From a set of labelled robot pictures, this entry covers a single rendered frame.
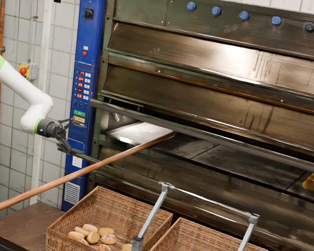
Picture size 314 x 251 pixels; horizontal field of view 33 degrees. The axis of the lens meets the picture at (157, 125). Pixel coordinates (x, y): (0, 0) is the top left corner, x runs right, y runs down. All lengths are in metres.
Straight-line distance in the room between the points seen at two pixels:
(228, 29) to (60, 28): 1.13
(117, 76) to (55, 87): 0.49
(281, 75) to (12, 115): 1.94
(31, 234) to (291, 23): 1.93
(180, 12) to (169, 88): 0.43
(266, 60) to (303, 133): 0.41
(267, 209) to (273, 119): 0.50
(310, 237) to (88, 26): 1.74
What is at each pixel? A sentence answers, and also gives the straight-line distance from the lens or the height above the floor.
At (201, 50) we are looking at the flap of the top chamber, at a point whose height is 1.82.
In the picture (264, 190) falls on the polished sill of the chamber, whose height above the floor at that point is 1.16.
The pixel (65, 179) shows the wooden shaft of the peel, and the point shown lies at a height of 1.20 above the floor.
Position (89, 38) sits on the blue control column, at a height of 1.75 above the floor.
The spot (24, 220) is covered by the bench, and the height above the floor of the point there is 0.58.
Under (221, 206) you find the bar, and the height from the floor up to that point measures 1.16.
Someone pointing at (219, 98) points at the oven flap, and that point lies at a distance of 2.93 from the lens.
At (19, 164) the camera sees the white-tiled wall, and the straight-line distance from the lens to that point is 3.90.
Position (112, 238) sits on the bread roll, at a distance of 3.29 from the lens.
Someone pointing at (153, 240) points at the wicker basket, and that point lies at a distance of 3.07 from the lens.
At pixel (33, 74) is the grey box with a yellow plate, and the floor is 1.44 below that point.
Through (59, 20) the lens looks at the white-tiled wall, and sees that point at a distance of 3.47.
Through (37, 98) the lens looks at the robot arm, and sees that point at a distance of 2.92.
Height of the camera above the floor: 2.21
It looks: 16 degrees down
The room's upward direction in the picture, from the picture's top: 8 degrees clockwise
